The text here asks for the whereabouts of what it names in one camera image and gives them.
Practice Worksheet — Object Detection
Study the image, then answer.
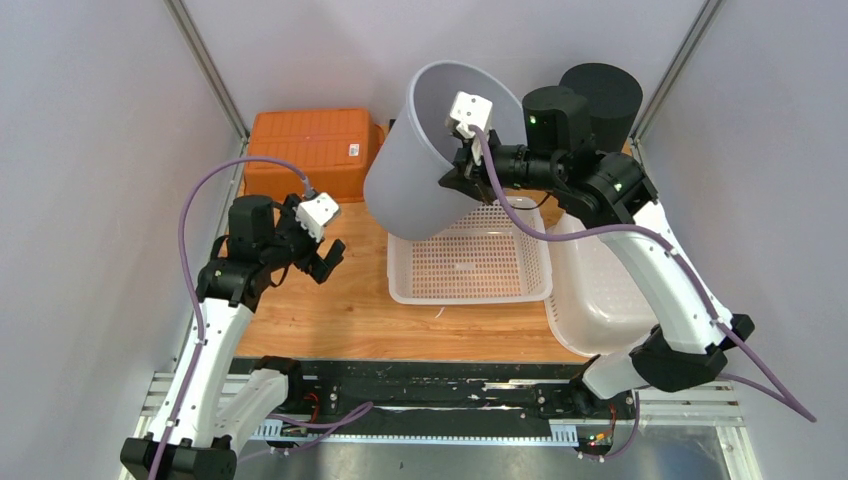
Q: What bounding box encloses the purple cable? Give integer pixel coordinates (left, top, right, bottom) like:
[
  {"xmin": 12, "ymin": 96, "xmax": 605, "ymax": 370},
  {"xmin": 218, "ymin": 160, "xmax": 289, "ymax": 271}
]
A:
[
  {"xmin": 145, "ymin": 156, "xmax": 318, "ymax": 480},
  {"xmin": 470, "ymin": 125, "xmax": 817, "ymax": 424}
]

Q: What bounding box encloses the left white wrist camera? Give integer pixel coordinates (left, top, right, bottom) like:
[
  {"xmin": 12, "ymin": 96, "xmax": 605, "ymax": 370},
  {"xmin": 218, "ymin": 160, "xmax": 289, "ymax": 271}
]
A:
[{"xmin": 295, "ymin": 192, "xmax": 341, "ymax": 243}]

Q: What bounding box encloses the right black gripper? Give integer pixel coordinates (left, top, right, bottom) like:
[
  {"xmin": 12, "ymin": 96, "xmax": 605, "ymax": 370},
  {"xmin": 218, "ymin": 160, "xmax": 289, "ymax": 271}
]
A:
[{"xmin": 436, "ymin": 124, "xmax": 561, "ymax": 205}]

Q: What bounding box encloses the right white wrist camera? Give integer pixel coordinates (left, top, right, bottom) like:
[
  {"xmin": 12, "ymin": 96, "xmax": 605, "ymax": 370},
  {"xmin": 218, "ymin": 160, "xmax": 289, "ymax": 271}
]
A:
[{"xmin": 445, "ymin": 91, "xmax": 494, "ymax": 139}]

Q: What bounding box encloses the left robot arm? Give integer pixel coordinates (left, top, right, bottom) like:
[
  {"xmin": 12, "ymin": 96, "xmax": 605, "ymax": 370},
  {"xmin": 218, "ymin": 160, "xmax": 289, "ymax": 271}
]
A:
[{"xmin": 120, "ymin": 192, "xmax": 345, "ymax": 479}]

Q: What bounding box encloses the orange plastic tub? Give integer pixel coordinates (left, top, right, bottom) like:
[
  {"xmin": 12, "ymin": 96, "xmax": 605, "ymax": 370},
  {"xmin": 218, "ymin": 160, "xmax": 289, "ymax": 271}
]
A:
[{"xmin": 247, "ymin": 108, "xmax": 386, "ymax": 203}]

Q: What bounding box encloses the white perforated basket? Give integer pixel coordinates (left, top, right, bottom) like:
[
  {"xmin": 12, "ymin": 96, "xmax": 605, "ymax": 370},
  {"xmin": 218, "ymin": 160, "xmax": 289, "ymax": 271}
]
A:
[{"xmin": 387, "ymin": 204, "xmax": 553, "ymax": 306}]

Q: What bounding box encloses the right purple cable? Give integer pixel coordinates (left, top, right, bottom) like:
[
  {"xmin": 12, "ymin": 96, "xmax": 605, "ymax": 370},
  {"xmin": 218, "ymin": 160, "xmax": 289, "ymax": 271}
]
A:
[{"xmin": 470, "ymin": 125, "xmax": 817, "ymax": 424}]

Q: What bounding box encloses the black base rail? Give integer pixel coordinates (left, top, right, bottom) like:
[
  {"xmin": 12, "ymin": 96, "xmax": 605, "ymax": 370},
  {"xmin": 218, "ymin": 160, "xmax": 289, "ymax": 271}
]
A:
[{"xmin": 139, "ymin": 357, "xmax": 743, "ymax": 448}]

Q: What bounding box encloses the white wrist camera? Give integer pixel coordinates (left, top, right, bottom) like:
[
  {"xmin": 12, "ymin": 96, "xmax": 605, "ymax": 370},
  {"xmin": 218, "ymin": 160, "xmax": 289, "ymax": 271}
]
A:
[
  {"xmin": 445, "ymin": 91, "xmax": 494, "ymax": 139},
  {"xmin": 295, "ymin": 192, "xmax": 341, "ymax": 243}
]

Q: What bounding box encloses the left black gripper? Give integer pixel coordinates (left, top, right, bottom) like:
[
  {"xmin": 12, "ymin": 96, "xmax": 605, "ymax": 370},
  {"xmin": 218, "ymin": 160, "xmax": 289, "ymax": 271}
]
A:
[{"xmin": 260, "ymin": 195, "xmax": 344, "ymax": 282}]

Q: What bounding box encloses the aluminium frame post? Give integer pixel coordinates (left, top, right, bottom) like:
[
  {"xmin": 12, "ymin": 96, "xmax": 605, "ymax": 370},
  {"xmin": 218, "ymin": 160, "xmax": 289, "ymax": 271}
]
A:
[
  {"xmin": 164, "ymin": 0, "xmax": 250, "ymax": 148},
  {"xmin": 628, "ymin": 0, "xmax": 725, "ymax": 165}
]

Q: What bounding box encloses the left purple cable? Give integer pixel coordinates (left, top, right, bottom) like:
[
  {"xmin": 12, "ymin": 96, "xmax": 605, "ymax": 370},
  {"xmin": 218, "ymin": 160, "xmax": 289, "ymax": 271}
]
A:
[{"xmin": 145, "ymin": 156, "xmax": 318, "ymax": 480}]

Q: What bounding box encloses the black ribbed bin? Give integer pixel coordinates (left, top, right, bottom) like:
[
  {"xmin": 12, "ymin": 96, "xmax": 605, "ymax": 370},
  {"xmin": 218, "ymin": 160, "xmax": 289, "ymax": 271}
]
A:
[{"xmin": 559, "ymin": 63, "xmax": 643, "ymax": 152}]

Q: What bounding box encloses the left aluminium frame post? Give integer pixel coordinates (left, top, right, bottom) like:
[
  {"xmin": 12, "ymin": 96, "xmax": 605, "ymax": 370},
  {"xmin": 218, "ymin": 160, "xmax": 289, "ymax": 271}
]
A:
[{"xmin": 164, "ymin": 0, "xmax": 250, "ymax": 148}]

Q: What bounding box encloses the right aluminium frame post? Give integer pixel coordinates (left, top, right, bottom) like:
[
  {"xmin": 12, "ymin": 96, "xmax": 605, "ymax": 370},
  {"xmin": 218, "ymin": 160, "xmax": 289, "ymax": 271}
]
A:
[{"xmin": 628, "ymin": 0, "xmax": 725, "ymax": 165}]

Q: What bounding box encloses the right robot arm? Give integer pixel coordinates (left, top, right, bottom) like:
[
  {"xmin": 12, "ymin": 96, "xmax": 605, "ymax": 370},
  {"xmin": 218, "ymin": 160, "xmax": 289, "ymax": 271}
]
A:
[{"xmin": 440, "ymin": 86, "xmax": 754, "ymax": 418}]

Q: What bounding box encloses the large white plastic tub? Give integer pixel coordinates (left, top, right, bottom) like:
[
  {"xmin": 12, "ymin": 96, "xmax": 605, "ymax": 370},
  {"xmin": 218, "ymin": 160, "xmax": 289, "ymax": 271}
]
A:
[{"xmin": 544, "ymin": 237, "xmax": 657, "ymax": 357}]

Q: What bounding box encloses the grey bin black liner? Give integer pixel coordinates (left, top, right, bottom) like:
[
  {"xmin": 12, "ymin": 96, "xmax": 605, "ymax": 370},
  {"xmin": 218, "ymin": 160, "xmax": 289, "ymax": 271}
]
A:
[{"xmin": 364, "ymin": 61, "xmax": 526, "ymax": 241}]

